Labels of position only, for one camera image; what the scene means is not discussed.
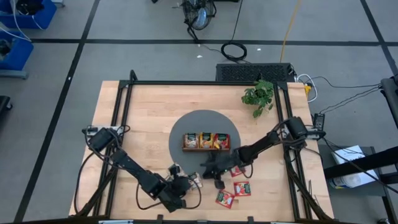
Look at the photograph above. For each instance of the black shelf cart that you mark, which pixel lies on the black shelf cart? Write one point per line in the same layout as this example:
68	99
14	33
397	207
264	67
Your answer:
357	163

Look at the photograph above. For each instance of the black floor fan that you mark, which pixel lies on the black floor fan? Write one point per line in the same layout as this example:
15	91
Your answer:
199	15

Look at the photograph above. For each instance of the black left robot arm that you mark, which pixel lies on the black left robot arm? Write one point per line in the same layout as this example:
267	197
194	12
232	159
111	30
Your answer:
130	165

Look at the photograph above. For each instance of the red tea packet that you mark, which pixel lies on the red tea packet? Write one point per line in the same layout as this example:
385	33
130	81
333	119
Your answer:
237	171
221	141
242	188
224	198

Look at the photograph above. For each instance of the wooden three-compartment tray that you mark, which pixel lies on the wooden three-compartment tray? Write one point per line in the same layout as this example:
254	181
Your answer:
205	149

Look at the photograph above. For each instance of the black power adapter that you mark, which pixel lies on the black power adapter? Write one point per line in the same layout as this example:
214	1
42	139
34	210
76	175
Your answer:
319	120

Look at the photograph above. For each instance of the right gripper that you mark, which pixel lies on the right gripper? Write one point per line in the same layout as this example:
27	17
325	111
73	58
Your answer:
227	163

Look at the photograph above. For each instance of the black perforated computer case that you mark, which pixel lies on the black perforated computer case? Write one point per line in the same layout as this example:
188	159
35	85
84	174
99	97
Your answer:
248	73

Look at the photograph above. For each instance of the yellow power plug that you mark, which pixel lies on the yellow power plug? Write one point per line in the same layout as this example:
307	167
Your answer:
307	89

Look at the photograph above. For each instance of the blue storage bin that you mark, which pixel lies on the blue storage bin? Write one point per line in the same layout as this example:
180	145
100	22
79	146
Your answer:
46	17
18	56

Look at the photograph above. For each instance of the potted green plant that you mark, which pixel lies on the potted green plant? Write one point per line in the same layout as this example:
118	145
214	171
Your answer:
259	95

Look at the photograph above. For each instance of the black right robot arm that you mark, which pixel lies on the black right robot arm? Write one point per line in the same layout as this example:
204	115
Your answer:
264	144

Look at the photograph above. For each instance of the round grey placemat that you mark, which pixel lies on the round grey placemat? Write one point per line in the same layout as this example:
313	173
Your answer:
205	121

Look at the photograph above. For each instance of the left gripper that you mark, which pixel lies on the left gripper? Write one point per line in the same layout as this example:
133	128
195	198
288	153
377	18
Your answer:
177	189

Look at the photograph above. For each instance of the black frame bracket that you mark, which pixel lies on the black frame bracket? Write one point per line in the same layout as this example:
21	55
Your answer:
250	219
160	218

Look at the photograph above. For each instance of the black chair base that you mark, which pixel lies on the black chair base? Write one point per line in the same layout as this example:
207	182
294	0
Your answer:
3	104

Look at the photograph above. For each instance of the white paper bag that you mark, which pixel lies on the white paper bag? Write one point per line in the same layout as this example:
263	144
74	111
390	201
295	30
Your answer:
343	154

